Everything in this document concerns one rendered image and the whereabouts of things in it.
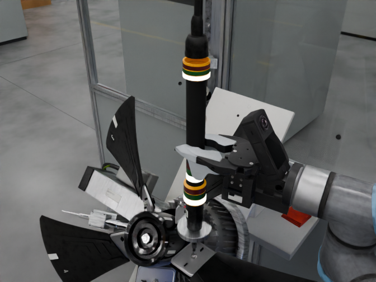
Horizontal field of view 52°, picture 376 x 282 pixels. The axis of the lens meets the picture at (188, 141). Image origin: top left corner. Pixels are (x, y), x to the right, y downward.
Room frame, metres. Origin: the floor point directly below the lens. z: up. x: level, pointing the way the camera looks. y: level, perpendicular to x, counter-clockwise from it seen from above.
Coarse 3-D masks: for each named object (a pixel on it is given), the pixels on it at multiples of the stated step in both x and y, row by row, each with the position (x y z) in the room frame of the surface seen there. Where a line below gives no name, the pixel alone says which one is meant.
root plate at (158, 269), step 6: (138, 270) 0.57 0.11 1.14; (144, 270) 0.57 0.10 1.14; (150, 270) 0.57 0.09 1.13; (156, 270) 0.58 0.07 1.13; (162, 270) 0.58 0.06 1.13; (168, 270) 0.58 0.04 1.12; (174, 270) 0.59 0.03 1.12; (138, 276) 0.56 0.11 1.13; (144, 276) 0.56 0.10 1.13; (150, 276) 0.57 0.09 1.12; (156, 276) 0.57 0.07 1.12; (162, 276) 0.57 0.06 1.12; (168, 276) 0.58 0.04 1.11; (174, 276) 0.58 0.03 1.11
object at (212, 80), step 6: (210, 60) 1.21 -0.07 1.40; (216, 60) 1.21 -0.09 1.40; (210, 66) 1.16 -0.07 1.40; (216, 66) 1.16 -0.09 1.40; (210, 72) 1.14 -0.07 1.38; (216, 72) 1.14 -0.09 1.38; (210, 78) 1.14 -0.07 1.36; (216, 78) 1.14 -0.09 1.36; (210, 84) 1.14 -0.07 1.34; (216, 84) 1.14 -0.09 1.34
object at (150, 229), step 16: (128, 224) 0.62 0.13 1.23; (144, 224) 0.61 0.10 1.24; (160, 224) 0.60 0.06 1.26; (176, 224) 0.62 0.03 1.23; (128, 240) 0.60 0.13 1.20; (160, 240) 0.58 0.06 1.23; (176, 240) 0.59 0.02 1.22; (128, 256) 0.57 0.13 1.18; (144, 256) 0.57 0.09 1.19; (160, 256) 0.55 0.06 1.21
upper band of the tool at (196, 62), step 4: (184, 60) 0.56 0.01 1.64; (188, 60) 0.58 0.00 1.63; (192, 60) 0.59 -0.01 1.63; (196, 60) 0.59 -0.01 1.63; (200, 60) 0.59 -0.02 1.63; (204, 60) 0.58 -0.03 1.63; (208, 60) 0.56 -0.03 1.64; (188, 64) 0.55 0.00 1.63; (192, 64) 0.55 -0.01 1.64; (196, 64) 0.55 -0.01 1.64; (200, 64) 0.55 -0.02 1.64; (204, 64) 0.55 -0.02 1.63; (184, 68) 0.56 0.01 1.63; (192, 76) 0.55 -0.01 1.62; (196, 76) 0.55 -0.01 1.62; (200, 76) 0.55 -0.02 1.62
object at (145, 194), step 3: (144, 186) 0.70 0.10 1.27; (144, 189) 0.70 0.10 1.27; (144, 192) 0.71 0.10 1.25; (147, 192) 0.69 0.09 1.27; (144, 195) 0.71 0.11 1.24; (147, 195) 0.69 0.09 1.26; (147, 201) 0.70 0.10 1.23; (150, 201) 0.67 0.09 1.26; (150, 204) 0.67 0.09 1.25; (147, 207) 0.70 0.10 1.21; (150, 207) 0.68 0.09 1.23; (147, 210) 0.71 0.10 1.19; (150, 210) 0.68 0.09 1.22
